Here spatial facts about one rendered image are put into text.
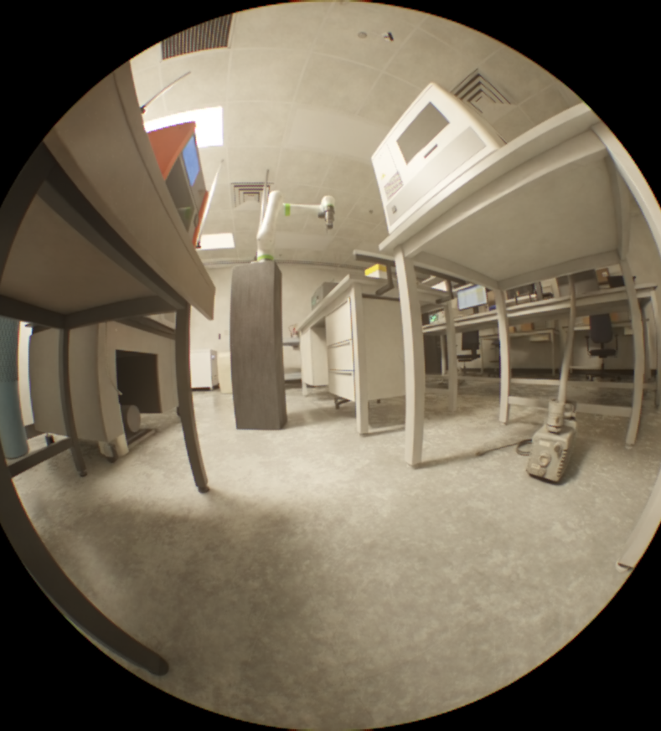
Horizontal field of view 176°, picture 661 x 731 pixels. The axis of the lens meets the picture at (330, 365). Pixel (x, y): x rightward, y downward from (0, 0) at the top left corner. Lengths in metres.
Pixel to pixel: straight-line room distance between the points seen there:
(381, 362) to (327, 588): 1.17
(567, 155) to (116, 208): 0.75
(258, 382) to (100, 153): 1.36
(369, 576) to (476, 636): 0.26
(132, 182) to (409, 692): 0.72
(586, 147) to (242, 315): 1.71
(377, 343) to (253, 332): 0.79
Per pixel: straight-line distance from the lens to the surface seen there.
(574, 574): 0.62
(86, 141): 0.26
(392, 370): 1.37
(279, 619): 0.47
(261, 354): 1.40
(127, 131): 0.32
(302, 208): 1.98
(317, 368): 2.28
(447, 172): 0.74
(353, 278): 1.20
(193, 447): 0.76
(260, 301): 1.47
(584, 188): 0.85
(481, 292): 3.02
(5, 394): 1.74
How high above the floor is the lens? 0.43
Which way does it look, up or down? 1 degrees down
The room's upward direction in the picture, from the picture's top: 3 degrees counter-clockwise
